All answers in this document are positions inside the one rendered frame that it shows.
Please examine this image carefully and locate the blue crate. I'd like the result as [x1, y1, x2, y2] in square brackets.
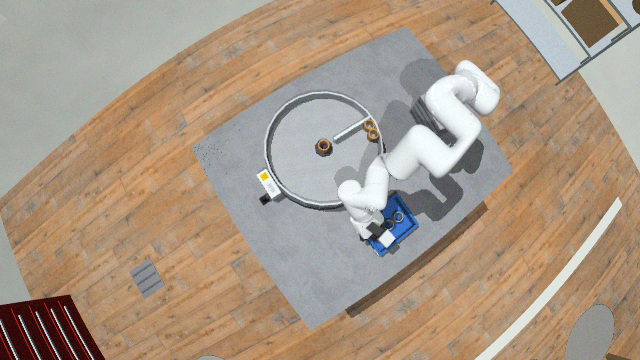
[366, 195, 417, 256]

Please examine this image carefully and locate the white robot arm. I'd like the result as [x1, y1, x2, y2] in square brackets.
[337, 60, 500, 222]

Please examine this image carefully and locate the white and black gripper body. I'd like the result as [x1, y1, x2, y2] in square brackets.
[350, 211, 384, 239]

